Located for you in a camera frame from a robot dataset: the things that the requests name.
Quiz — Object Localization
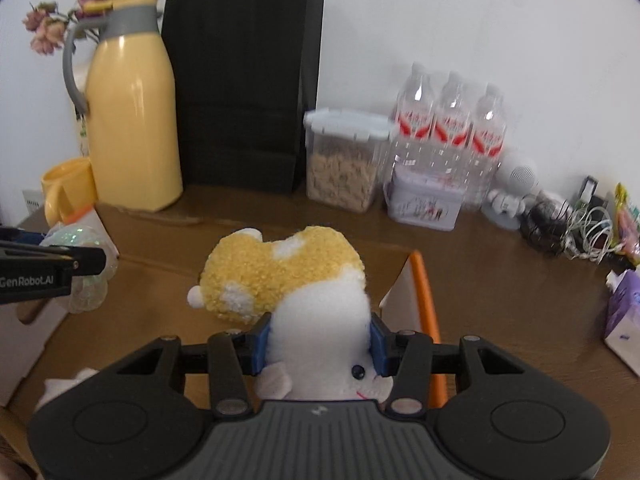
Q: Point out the white milk carton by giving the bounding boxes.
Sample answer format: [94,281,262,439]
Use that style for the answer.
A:
[75,105,92,157]

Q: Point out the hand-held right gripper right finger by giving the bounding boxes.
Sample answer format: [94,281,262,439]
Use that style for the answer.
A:
[370,312,527,414]

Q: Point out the iridescent plastic bag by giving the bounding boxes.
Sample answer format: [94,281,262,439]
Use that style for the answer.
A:
[47,225,119,314]

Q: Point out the dried pink flowers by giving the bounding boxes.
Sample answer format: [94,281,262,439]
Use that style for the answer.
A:
[22,0,158,56]

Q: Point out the white wall outlet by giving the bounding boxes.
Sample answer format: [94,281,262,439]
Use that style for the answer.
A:
[22,187,49,211]

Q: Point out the small black device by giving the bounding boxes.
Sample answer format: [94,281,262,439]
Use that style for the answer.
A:
[580,176,609,211]

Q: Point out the black paper bag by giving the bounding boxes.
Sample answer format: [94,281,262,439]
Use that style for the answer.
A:
[161,0,325,195]

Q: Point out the clear container of seeds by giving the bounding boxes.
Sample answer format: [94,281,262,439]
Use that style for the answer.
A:
[303,108,394,211]

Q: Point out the purple tissue pack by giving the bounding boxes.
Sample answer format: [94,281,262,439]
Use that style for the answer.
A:
[602,269,640,376]

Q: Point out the yellow and white plush toy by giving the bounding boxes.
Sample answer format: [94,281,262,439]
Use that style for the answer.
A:
[186,226,397,402]

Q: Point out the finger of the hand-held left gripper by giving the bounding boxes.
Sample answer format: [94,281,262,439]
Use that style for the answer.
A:
[39,245,108,277]

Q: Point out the white printed tin box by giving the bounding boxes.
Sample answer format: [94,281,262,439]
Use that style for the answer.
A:
[384,165,463,232]

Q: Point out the yellow thermos jug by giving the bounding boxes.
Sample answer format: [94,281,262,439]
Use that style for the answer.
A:
[62,0,184,212]

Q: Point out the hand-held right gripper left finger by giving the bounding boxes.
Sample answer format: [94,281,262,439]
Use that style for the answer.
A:
[115,312,274,419]

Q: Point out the clear water bottle red label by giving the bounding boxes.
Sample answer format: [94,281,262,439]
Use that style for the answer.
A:
[467,84,509,207]
[432,71,474,177]
[392,62,437,171]

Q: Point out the yellow mug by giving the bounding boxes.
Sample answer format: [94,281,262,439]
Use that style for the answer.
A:
[41,157,99,226]

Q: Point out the red orange cardboard box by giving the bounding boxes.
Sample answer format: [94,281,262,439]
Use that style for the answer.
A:
[0,202,443,461]

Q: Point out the small white robot fan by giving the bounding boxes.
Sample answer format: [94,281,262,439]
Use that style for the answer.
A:
[482,152,542,231]

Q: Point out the tangle of cables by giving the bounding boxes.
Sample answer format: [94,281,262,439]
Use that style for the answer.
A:
[520,195,636,268]

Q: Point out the yellow snack packet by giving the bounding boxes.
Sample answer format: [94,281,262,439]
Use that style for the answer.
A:
[612,182,640,261]

